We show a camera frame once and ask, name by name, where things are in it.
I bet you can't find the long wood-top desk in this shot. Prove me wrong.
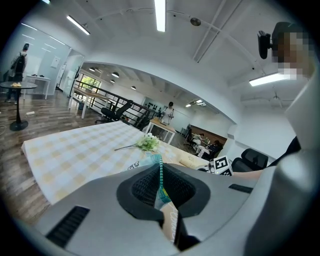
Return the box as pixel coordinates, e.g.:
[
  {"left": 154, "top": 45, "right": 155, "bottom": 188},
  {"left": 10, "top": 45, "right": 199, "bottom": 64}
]
[{"left": 68, "top": 86, "right": 113, "bottom": 120}]

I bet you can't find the black metal railing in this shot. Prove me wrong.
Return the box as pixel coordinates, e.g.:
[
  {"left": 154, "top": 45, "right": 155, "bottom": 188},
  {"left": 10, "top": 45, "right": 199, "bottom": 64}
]
[{"left": 74, "top": 79, "right": 161, "bottom": 131}]

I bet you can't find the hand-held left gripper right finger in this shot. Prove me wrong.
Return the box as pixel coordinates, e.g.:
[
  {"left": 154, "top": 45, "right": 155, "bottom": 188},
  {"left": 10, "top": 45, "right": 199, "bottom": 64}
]
[{"left": 162, "top": 163, "right": 262, "bottom": 252}]

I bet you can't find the small wood-top desk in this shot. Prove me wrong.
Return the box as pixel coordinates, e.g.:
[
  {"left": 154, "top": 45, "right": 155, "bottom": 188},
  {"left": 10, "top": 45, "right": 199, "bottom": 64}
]
[{"left": 144, "top": 117, "right": 177, "bottom": 145}]

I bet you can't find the person's right forearm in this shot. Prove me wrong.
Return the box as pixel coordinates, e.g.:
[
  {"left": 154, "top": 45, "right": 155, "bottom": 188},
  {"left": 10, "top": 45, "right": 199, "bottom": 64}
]
[{"left": 232, "top": 169, "right": 263, "bottom": 180}]

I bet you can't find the black headrest office chair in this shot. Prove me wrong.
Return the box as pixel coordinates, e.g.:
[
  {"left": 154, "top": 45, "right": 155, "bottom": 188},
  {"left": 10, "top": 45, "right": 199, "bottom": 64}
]
[{"left": 231, "top": 147, "right": 270, "bottom": 173}]

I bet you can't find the beige hardcover book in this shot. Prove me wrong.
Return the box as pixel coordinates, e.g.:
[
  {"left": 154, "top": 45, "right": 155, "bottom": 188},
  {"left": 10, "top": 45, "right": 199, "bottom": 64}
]
[{"left": 178, "top": 153, "right": 210, "bottom": 169}]

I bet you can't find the person's head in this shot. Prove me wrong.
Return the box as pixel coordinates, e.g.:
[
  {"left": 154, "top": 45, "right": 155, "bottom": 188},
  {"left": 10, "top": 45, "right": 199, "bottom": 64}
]
[{"left": 271, "top": 22, "right": 316, "bottom": 81}]

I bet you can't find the black coat rack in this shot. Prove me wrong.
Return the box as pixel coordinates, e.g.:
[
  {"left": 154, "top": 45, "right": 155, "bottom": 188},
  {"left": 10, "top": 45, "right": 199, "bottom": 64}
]
[{"left": 72, "top": 65, "right": 82, "bottom": 88}]

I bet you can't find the artificial white flower bouquet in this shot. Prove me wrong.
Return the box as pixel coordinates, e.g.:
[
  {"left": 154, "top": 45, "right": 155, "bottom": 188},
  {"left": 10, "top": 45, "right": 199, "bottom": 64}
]
[{"left": 114, "top": 133, "right": 161, "bottom": 153}]

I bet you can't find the table with checkered cloth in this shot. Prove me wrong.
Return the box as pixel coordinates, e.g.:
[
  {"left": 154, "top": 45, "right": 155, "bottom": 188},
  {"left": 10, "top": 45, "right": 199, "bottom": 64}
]
[{"left": 22, "top": 120, "right": 213, "bottom": 206}]

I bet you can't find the round black bar table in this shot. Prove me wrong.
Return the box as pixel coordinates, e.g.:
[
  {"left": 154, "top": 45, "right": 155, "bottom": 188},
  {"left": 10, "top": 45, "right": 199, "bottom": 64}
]
[{"left": 0, "top": 81, "right": 38, "bottom": 132}]

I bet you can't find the black head-mounted camera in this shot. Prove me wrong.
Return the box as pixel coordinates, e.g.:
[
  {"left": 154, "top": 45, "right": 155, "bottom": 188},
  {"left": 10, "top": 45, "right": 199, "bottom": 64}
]
[{"left": 257, "top": 29, "right": 275, "bottom": 60}]

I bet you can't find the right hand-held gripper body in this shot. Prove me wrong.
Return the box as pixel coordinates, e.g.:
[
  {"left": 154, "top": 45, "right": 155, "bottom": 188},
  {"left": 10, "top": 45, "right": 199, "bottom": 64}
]
[{"left": 198, "top": 155, "right": 234, "bottom": 176}]

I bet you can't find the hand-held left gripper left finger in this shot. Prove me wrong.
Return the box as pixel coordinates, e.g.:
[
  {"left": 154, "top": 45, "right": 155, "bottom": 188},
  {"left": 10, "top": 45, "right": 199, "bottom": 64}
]
[{"left": 34, "top": 163, "right": 182, "bottom": 256}]

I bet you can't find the light blue pencil pouch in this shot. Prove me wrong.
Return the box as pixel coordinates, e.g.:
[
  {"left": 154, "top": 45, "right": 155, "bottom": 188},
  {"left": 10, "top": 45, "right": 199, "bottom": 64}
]
[{"left": 126, "top": 152, "right": 176, "bottom": 210}]

